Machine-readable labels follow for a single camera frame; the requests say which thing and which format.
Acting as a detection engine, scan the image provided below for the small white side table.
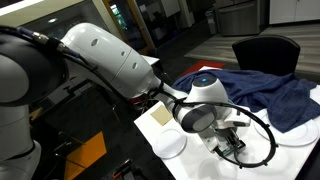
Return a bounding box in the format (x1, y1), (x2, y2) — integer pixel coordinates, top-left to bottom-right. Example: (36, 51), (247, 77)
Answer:
(141, 55), (160, 65)

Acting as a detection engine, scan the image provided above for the green and white marker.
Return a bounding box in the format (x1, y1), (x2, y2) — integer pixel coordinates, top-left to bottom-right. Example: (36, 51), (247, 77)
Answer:
(222, 145), (235, 156)

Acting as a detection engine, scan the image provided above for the tan cardboard square left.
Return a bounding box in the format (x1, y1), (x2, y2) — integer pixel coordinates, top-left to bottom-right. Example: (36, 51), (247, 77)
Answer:
(151, 105), (173, 126)

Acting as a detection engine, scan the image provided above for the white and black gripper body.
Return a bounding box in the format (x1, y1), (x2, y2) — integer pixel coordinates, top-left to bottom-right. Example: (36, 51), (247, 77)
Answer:
(199, 126), (241, 157)

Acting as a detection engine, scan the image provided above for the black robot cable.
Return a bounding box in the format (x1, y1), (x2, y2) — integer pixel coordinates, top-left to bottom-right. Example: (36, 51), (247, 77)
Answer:
(0, 25), (279, 169)

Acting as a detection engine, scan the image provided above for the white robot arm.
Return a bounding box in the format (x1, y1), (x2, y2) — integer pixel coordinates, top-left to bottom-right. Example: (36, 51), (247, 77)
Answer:
(0, 23), (250, 180)

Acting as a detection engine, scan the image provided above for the large white plate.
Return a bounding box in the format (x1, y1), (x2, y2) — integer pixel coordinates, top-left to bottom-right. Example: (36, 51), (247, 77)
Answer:
(253, 109), (319, 147)

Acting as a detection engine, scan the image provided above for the black chair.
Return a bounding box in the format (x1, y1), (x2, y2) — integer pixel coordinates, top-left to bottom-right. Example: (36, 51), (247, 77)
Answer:
(232, 35), (301, 76)

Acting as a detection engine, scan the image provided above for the stainless steel appliance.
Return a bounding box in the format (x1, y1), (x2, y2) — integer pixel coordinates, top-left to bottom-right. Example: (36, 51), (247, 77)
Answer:
(216, 0), (259, 36)

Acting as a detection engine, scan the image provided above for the dark blue towel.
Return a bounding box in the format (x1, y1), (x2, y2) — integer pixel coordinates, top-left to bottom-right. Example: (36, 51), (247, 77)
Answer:
(172, 69), (320, 133)

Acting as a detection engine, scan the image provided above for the small white plate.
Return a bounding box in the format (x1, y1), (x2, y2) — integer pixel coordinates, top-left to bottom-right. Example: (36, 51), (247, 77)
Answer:
(152, 129), (187, 159)

